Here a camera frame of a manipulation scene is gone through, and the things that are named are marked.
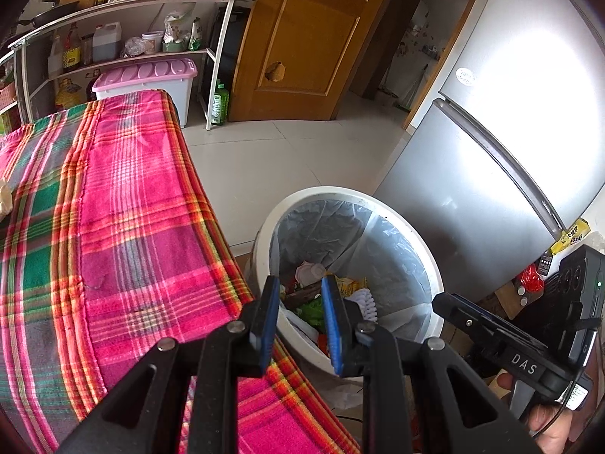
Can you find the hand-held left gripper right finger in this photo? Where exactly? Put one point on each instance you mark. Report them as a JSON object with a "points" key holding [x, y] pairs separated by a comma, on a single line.
{"points": [[333, 326]]}

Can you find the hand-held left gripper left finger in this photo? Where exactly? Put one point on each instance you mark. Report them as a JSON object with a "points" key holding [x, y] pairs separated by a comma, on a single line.
{"points": [[267, 326]]}

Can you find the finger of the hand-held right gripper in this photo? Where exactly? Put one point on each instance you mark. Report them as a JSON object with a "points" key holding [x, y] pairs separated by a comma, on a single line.
{"points": [[468, 321]]}

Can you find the large yellow snack bag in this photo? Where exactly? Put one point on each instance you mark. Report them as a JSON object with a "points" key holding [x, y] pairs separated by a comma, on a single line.
{"points": [[349, 286]]}

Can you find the white trash bin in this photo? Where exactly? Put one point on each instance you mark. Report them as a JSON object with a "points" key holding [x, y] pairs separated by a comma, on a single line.
{"points": [[401, 288]]}

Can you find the person's right hand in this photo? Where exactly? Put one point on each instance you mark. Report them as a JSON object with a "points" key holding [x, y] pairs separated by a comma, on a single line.
{"points": [[548, 432]]}

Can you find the green wrapper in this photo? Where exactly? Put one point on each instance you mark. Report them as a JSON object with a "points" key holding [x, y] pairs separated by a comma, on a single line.
{"points": [[312, 312]]}

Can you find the white ridged plastic tray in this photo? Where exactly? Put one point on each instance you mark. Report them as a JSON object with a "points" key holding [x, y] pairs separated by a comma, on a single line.
{"points": [[361, 305]]}

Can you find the white plastic cup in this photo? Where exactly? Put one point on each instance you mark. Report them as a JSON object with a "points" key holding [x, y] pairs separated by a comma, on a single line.
{"points": [[309, 272]]}

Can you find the red plastic bag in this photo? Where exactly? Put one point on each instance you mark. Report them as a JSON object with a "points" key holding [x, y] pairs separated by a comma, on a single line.
{"points": [[530, 278]]}

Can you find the yellow label packet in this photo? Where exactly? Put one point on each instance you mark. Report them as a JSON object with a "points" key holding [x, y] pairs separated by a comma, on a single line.
{"points": [[569, 235]]}

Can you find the pink plaid tablecloth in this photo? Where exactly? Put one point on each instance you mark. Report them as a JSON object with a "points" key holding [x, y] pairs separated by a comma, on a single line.
{"points": [[132, 208]]}

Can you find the silver refrigerator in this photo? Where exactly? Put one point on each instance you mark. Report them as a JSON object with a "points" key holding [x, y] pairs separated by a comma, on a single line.
{"points": [[496, 127]]}

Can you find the green plastic bottle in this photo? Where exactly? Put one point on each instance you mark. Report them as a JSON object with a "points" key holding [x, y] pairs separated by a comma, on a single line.
{"points": [[220, 104]]}

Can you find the storage box with pink lid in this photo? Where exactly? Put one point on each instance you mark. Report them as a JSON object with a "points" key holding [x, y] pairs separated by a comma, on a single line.
{"points": [[146, 75]]}

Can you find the wooden door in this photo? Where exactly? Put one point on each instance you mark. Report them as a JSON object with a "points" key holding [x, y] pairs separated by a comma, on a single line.
{"points": [[302, 47]]}

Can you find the green bowl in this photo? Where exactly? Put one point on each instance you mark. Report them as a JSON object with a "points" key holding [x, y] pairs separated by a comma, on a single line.
{"points": [[173, 47]]}

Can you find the dark glass bottle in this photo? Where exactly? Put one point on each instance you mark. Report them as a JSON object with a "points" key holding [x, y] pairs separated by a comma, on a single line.
{"points": [[92, 89]]}

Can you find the green white packet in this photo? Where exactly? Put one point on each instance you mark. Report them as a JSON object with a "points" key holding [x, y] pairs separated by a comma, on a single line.
{"points": [[195, 35]]}

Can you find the yellow cooking oil bottle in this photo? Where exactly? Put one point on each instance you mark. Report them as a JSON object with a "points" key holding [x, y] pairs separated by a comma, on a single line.
{"points": [[69, 94]]}

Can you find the white plastic tub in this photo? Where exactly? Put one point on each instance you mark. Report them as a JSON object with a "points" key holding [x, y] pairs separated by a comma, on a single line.
{"points": [[152, 43]]}

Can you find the crumpled plastic bag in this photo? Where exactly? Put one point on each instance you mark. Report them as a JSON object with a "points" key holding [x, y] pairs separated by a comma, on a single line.
{"points": [[132, 48]]}

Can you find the printed snack bag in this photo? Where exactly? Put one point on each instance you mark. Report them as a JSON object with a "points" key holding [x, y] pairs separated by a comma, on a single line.
{"points": [[177, 26]]}

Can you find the white jug dark liquid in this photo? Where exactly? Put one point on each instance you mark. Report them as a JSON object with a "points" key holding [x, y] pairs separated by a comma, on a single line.
{"points": [[107, 45]]}

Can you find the green carton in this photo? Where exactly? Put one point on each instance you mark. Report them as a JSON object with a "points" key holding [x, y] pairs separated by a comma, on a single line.
{"points": [[8, 124]]}

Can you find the dark glass jar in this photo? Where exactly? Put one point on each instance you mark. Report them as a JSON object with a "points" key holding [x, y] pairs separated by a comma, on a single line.
{"points": [[87, 51]]}

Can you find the oil bottle yellow label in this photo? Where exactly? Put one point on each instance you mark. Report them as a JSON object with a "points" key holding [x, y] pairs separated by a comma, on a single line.
{"points": [[72, 52]]}

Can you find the clear liquid bottle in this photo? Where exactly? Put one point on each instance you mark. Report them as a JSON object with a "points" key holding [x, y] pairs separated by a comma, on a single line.
{"points": [[55, 59]]}

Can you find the white metal shelf rack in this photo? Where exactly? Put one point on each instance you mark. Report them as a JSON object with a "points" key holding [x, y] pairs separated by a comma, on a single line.
{"points": [[142, 4]]}

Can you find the pink plastic basket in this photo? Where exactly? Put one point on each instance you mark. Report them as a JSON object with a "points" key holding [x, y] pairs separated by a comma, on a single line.
{"points": [[7, 95]]}

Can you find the black frying pan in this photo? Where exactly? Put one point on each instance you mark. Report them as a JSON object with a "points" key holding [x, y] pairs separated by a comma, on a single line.
{"points": [[52, 13]]}

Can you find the wooden door frame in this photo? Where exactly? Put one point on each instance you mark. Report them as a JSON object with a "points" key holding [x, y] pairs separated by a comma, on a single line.
{"points": [[378, 56]]}

